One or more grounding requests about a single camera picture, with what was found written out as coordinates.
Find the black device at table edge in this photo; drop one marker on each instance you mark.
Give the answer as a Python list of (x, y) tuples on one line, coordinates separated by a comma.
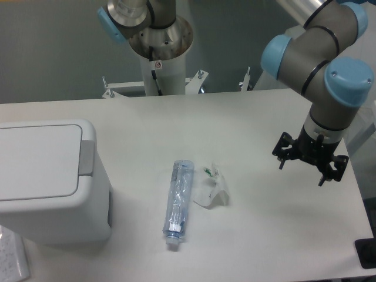
[(366, 252)]

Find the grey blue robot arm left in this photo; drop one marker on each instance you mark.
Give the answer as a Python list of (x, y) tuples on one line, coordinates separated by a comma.
[(124, 19)]

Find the crumpled clear plastic wrapper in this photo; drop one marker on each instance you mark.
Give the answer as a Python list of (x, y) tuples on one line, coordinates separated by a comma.
[(210, 188)]

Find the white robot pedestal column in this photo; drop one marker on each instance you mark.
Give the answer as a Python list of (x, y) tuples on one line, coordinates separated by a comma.
[(163, 50)]

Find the white plastic trash can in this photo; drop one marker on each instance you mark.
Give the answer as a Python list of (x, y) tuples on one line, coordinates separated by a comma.
[(81, 217)]

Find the crushed clear plastic bottle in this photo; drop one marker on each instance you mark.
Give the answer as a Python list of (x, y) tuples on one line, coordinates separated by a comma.
[(178, 202)]

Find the white trash can lid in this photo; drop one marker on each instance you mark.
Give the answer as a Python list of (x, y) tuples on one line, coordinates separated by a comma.
[(39, 161)]

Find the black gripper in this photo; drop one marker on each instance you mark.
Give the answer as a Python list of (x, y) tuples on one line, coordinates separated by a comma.
[(317, 146)]

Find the white metal base frame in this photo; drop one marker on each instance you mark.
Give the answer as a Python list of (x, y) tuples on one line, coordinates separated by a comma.
[(157, 85)]

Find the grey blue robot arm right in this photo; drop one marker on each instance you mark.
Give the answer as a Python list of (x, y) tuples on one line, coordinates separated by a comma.
[(312, 65)]

